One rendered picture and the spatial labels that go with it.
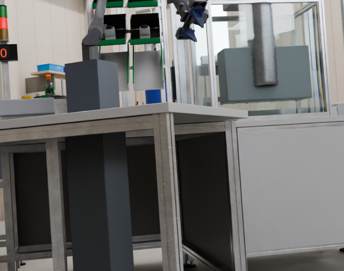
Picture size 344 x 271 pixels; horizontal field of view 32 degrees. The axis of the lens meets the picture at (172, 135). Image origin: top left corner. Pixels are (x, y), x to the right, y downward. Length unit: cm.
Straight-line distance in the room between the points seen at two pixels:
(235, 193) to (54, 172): 73
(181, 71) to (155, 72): 116
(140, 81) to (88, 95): 51
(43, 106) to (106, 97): 32
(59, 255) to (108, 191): 40
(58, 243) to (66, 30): 785
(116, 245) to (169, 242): 41
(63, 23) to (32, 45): 94
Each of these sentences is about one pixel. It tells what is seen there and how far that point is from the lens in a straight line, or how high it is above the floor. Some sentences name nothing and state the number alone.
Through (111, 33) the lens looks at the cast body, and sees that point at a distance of 262.
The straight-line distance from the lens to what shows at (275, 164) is 330.
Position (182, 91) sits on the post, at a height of 110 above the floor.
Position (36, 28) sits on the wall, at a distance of 947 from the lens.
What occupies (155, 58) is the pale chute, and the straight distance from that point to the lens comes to 275.
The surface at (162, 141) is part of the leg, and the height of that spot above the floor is 75.
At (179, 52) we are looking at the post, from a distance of 383.
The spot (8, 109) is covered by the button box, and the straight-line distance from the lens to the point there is 241.
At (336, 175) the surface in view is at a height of 54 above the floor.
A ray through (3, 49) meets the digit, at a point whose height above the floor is 122.
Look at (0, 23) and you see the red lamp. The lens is 281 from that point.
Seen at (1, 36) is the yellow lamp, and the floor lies 128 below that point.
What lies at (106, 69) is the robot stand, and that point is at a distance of 220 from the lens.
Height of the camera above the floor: 71
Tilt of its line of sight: 2 degrees up
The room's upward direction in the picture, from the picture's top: 4 degrees counter-clockwise
